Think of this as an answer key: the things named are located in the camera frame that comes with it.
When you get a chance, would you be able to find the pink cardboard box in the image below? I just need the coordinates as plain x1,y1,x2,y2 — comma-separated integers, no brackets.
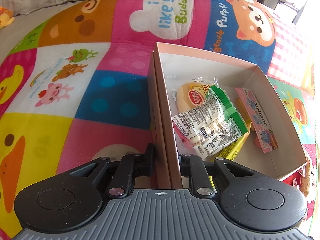
148,42,306,189

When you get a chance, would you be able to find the yellow snack box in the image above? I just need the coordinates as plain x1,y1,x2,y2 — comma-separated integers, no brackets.
214,98,252,161

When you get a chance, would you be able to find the green white peanut snack bag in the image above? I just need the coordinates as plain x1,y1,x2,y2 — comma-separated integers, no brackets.
172,85,248,159

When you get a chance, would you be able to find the pink Volcano snack packet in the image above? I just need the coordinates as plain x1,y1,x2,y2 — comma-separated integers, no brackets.
235,88,278,153

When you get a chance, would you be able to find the round bun in clear wrapper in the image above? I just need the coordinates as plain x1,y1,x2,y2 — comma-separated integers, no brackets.
165,75,219,118

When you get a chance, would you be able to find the colourful cartoon patchwork blanket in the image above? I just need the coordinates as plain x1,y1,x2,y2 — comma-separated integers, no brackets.
1,0,316,239

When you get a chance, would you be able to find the orange yellow plush toy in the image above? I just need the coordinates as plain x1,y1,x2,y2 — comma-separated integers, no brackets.
0,7,15,29

